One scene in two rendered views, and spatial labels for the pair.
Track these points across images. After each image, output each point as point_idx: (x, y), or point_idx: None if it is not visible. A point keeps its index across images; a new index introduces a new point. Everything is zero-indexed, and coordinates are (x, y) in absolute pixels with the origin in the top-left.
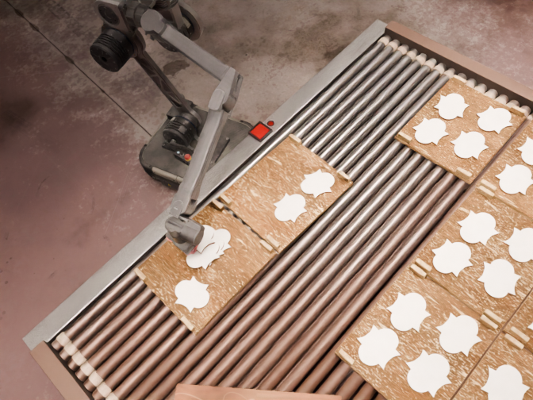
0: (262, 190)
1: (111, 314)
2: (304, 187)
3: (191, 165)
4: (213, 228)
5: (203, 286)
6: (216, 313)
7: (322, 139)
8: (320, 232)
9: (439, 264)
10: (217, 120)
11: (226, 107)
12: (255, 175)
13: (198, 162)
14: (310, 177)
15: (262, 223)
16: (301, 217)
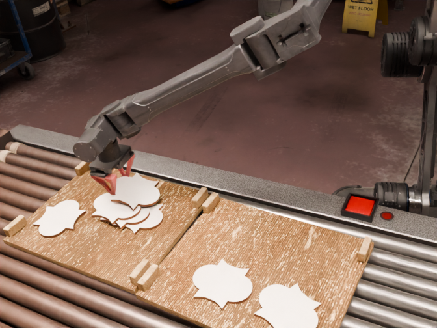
0: (246, 239)
1: (41, 168)
2: (270, 291)
3: (165, 82)
4: (164, 207)
5: (71, 224)
6: (31, 251)
7: (399, 295)
8: None
9: None
10: (225, 54)
11: (255, 54)
12: (269, 224)
13: (169, 83)
14: (295, 293)
15: (184, 257)
16: (208, 306)
